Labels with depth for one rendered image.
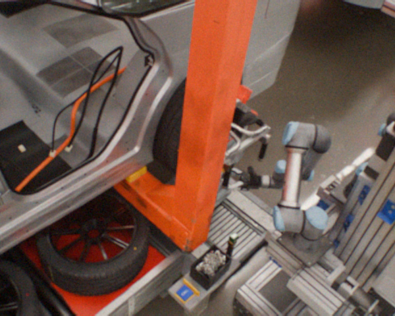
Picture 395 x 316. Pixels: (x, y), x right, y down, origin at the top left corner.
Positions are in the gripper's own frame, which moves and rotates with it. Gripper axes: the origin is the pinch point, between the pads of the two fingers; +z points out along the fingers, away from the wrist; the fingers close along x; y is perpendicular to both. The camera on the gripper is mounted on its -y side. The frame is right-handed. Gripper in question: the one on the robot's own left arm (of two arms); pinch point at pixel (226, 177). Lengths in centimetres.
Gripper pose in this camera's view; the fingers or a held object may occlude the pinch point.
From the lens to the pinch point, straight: 266.7
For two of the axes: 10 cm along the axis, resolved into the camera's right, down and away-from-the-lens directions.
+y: -1.1, 6.9, 7.2
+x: -0.2, -7.3, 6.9
